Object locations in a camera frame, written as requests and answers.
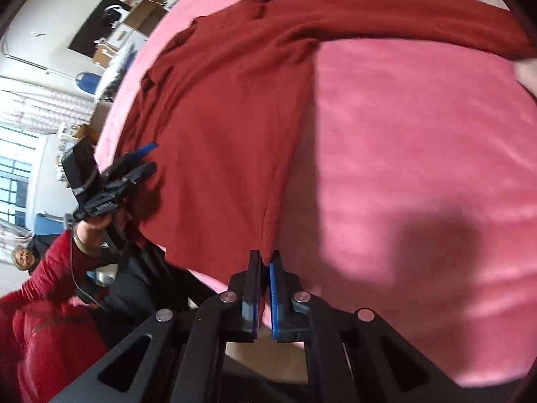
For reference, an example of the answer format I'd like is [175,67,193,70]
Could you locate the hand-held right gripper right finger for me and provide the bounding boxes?
[268,250,466,403]

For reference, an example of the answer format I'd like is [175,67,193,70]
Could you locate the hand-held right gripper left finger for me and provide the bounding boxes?
[52,250,263,403]

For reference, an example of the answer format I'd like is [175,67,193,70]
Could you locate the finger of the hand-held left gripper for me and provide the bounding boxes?
[106,161,158,192]
[111,143,158,174]

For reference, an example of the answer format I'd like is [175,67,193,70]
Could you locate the dark red sweater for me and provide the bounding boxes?
[113,0,535,267]

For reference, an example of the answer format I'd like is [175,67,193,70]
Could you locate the person's left forearm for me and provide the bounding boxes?
[0,230,91,315]

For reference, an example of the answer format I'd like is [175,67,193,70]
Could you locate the person's left hand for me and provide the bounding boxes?
[75,208,132,258]

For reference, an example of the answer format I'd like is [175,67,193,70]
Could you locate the window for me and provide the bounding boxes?
[0,129,48,224]

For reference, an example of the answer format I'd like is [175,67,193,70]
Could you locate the patterned curtain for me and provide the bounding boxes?
[0,76,98,136]

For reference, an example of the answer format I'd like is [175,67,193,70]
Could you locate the blue chair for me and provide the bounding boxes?
[75,71,104,100]

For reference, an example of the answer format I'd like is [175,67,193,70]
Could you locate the cardboard box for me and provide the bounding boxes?
[124,0,173,36]

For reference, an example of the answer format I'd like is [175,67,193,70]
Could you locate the pink bed blanket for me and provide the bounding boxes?
[94,0,537,389]

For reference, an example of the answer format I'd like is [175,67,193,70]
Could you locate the person's red top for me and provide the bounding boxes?
[0,298,112,403]

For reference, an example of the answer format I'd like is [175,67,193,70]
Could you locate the pale pink cloth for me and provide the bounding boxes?
[515,58,537,98]

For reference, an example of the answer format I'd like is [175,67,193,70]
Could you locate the black cable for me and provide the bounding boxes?
[67,222,103,308]

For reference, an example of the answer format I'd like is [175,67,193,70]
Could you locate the black wall television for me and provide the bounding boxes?
[68,0,133,57]

